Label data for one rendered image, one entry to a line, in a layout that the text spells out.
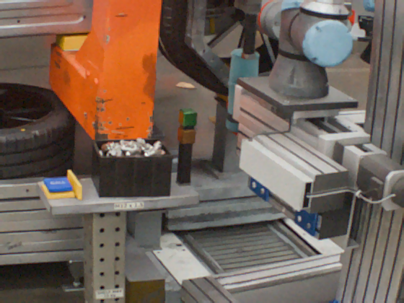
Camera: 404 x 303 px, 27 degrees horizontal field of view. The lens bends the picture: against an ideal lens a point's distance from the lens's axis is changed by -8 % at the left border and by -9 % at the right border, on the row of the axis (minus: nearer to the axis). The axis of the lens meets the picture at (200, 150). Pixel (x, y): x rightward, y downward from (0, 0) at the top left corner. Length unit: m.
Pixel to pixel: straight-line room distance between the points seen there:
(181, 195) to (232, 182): 0.74
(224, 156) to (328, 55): 1.32
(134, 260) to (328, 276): 0.62
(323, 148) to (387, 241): 0.31
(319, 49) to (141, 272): 1.05
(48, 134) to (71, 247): 0.36
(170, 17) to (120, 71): 0.46
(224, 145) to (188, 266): 0.53
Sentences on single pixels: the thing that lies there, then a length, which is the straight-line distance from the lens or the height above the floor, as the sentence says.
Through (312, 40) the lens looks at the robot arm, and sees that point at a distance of 1.92.
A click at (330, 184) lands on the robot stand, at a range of 1.87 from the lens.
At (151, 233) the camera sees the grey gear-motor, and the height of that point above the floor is 0.13.
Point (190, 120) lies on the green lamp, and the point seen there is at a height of 0.64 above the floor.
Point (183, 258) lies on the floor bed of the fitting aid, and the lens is 2.91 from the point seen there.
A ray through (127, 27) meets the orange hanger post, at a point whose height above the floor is 0.87.
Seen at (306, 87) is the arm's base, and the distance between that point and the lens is 2.08.
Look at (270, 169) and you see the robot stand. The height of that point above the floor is 0.70.
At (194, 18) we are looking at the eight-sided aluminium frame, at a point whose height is 0.83.
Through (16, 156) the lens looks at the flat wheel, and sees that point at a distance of 2.69.
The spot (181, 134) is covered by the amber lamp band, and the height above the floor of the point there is 0.60.
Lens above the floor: 1.38
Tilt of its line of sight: 20 degrees down
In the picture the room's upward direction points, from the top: 5 degrees clockwise
